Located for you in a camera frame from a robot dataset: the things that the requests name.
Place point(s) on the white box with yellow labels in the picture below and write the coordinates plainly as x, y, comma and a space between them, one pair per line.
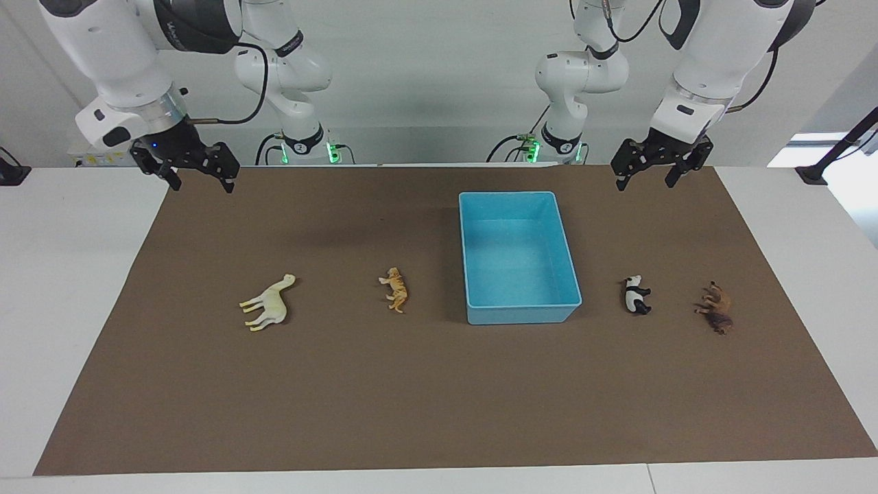
96, 158

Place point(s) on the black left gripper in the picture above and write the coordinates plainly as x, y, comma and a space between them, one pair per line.
658, 151

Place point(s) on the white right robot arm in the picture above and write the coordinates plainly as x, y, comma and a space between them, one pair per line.
116, 55

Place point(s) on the brown table mat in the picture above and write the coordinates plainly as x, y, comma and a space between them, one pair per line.
411, 398

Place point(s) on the black clamp stand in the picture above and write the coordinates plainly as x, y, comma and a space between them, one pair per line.
833, 154
12, 173

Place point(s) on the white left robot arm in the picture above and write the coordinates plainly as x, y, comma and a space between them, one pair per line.
706, 62

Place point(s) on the brown lion toy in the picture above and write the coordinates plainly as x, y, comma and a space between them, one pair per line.
717, 305

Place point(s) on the light blue storage box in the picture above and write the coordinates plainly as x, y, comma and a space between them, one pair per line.
518, 274

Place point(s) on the cream llama toy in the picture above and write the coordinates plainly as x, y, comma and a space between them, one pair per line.
271, 305

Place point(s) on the orange tiger toy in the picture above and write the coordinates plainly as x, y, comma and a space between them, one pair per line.
396, 289

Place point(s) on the black and white panda toy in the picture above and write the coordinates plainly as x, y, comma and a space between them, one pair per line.
635, 295

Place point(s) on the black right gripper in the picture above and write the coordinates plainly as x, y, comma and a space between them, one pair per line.
185, 151

